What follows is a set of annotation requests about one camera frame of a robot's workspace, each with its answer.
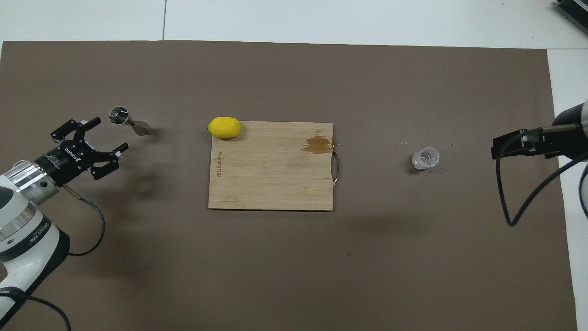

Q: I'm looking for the grey ribbed device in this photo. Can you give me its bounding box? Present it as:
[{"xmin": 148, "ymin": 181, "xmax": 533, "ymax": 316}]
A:
[{"xmin": 554, "ymin": 0, "xmax": 588, "ymax": 35}]

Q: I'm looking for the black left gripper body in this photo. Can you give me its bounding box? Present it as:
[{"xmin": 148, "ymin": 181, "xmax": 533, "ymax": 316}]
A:
[{"xmin": 35, "ymin": 137, "xmax": 100, "ymax": 187}]

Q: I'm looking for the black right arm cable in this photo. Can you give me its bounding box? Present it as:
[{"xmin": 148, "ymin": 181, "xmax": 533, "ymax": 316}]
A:
[{"xmin": 495, "ymin": 128, "xmax": 588, "ymax": 227}]

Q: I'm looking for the brown table mat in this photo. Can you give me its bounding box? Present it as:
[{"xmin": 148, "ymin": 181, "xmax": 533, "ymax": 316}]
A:
[{"xmin": 0, "ymin": 40, "xmax": 578, "ymax": 331}]

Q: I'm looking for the clear plastic cup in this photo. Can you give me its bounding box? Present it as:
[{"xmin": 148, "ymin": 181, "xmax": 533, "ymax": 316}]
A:
[{"xmin": 412, "ymin": 147, "xmax": 440, "ymax": 171}]

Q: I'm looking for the steel jigger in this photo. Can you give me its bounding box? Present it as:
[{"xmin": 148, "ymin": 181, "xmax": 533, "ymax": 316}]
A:
[{"xmin": 108, "ymin": 106, "xmax": 151, "ymax": 137}]

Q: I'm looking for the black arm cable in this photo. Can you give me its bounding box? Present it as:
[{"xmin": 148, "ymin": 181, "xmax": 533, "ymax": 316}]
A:
[
  {"xmin": 495, "ymin": 128, "xmax": 588, "ymax": 227},
  {"xmin": 0, "ymin": 184, "xmax": 106, "ymax": 331}
]

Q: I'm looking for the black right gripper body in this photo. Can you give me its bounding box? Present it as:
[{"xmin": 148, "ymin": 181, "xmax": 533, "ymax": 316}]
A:
[{"xmin": 521, "ymin": 128, "xmax": 588, "ymax": 160}]

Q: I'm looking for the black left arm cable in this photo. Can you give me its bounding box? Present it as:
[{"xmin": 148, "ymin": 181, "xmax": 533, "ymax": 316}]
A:
[{"xmin": 0, "ymin": 184, "xmax": 106, "ymax": 331}]

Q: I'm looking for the bamboo cutting board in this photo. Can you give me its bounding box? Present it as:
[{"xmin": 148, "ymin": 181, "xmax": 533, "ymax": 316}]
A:
[{"xmin": 208, "ymin": 121, "xmax": 341, "ymax": 211}]

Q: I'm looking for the yellow lemon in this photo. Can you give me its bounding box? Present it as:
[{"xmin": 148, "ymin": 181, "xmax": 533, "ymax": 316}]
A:
[{"xmin": 207, "ymin": 117, "xmax": 242, "ymax": 139}]

